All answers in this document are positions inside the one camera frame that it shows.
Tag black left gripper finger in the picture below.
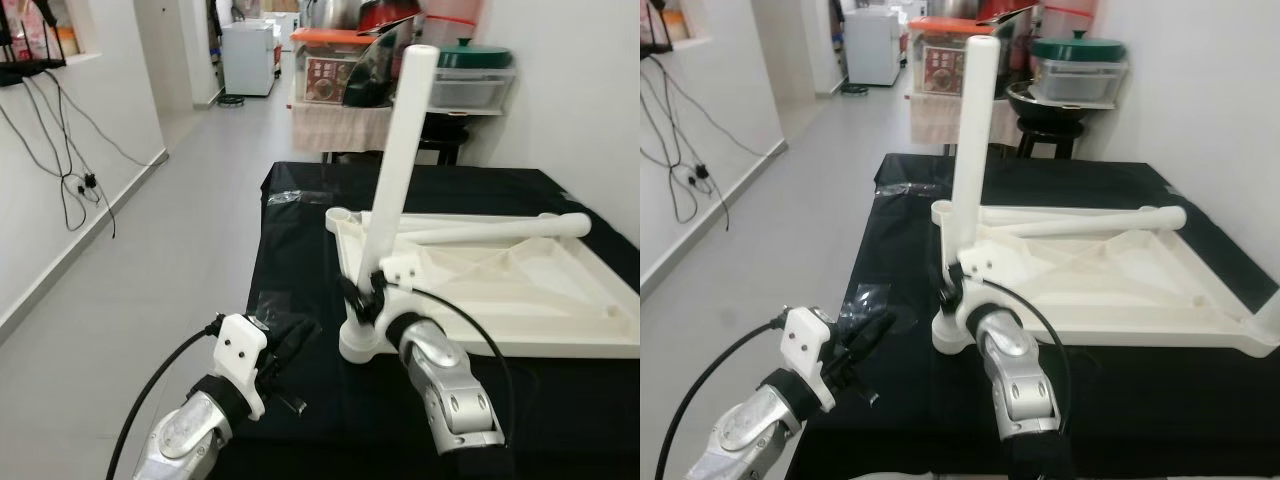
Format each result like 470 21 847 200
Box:
852 330 891 376
270 313 323 359
280 335 316 379
842 308 897 356

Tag white box appliance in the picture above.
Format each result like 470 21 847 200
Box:
220 18 281 98
843 8 906 88

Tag black wall power cable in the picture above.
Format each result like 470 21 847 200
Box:
640 55 791 231
0 70 171 241

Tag orange lidded storage box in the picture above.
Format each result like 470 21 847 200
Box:
290 27 386 106
908 15 991 96

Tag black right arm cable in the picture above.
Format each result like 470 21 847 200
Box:
405 285 516 441
985 275 1076 431

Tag clear plastic storage container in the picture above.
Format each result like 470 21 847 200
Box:
1030 55 1129 109
428 62 518 111

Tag beige covered side table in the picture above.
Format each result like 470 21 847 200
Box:
908 90 966 146
290 98 396 156

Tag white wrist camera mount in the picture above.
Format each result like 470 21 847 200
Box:
372 253 426 349
955 240 1011 336
785 305 839 413
213 313 271 419

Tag black wire rack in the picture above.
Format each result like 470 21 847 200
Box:
0 0 69 89
640 0 681 61

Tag dark shiny plastic bag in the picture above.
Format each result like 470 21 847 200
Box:
345 25 421 109
995 15 1041 96

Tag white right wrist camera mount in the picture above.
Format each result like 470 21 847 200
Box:
372 253 426 349
955 240 1011 336

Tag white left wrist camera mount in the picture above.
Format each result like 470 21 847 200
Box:
785 305 839 413
213 313 271 419

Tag white plastic table top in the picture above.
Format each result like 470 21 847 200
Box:
930 198 1280 359
325 207 640 363

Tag red pot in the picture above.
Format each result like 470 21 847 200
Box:
355 0 423 33
978 0 1043 23

